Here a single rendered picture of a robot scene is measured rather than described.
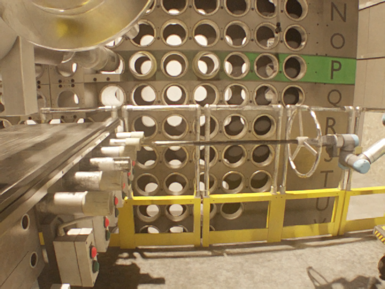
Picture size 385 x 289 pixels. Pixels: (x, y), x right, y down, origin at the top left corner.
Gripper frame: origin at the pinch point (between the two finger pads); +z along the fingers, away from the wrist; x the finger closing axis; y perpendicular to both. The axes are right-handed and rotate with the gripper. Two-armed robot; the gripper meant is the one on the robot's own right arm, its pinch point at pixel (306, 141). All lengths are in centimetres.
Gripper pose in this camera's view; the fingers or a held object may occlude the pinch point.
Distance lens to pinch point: 154.5
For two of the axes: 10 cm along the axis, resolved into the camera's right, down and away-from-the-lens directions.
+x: 0.7, -1.3, -9.9
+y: -0.2, -9.9, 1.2
